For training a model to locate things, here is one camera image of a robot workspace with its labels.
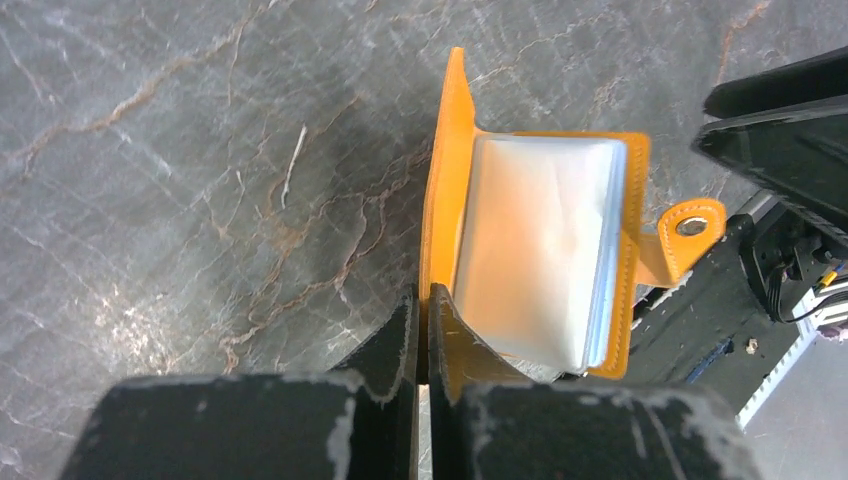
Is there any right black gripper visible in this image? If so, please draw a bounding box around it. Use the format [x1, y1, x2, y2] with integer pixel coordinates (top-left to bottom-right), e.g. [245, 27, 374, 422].
[692, 48, 847, 244]

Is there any orange leather card holder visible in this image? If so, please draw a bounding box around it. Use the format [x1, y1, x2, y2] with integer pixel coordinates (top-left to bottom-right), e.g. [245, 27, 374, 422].
[419, 47, 727, 380]

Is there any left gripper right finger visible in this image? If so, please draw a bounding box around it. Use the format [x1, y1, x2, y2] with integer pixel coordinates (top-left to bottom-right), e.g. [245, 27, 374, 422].
[427, 283, 761, 479]

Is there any white slotted cable duct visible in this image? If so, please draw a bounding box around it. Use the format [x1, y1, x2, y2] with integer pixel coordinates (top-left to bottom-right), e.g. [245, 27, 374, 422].
[736, 282, 847, 429]

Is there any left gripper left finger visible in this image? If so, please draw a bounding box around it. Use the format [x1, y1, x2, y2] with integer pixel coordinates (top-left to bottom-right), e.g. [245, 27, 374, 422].
[61, 288, 419, 479]

